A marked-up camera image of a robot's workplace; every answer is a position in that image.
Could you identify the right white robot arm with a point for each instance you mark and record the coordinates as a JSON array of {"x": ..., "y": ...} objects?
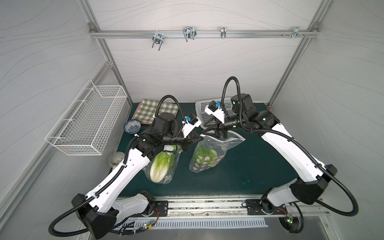
[{"x": 313, "y": 176}]

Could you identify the chinese cabbage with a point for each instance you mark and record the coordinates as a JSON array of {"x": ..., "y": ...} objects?
[
  {"x": 160, "y": 171},
  {"x": 204, "y": 158},
  {"x": 175, "y": 149}
]

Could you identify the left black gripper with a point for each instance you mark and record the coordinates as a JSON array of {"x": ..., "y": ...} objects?
[{"x": 187, "y": 139}]

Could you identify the striped ceramic mug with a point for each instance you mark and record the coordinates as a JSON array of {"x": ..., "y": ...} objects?
[{"x": 116, "y": 158}]

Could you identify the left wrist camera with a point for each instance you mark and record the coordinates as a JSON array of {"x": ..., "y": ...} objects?
[{"x": 190, "y": 122}]

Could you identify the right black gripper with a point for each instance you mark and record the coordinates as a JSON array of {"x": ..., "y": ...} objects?
[{"x": 222, "y": 128}]

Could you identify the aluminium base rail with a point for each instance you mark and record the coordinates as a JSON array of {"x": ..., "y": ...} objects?
[{"x": 223, "y": 206}]

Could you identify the metal hook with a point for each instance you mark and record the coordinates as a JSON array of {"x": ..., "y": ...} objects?
[
  {"x": 223, "y": 32},
  {"x": 158, "y": 39},
  {"x": 296, "y": 34},
  {"x": 189, "y": 33}
]

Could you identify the green checkered cloth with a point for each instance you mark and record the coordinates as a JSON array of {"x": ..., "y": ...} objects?
[{"x": 147, "y": 108}]

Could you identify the pink dotted zipper bag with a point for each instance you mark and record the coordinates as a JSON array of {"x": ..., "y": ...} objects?
[{"x": 212, "y": 149}]

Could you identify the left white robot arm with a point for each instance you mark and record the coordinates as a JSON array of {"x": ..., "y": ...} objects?
[{"x": 99, "y": 223}]

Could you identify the white wire wall basket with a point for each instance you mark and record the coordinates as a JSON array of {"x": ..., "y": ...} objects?
[{"x": 86, "y": 125}]

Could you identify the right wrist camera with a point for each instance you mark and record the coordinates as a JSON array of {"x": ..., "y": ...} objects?
[{"x": 214, "y": 108}]

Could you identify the blue white porcelain bowl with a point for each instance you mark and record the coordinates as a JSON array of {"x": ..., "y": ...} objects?
[{"x": 132, "y": 126}]

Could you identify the clear blue zipper bag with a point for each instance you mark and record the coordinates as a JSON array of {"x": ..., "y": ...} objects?
[{"x": 147, "y": 168}]

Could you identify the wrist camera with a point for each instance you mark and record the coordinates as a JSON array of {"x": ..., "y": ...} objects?
[
  {"x": 214, "y": 108},
  {"x": 190, "y": 122}
]

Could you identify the aluminium top rail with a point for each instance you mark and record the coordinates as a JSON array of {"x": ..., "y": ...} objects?
[{"x": 201, "y": 34}]

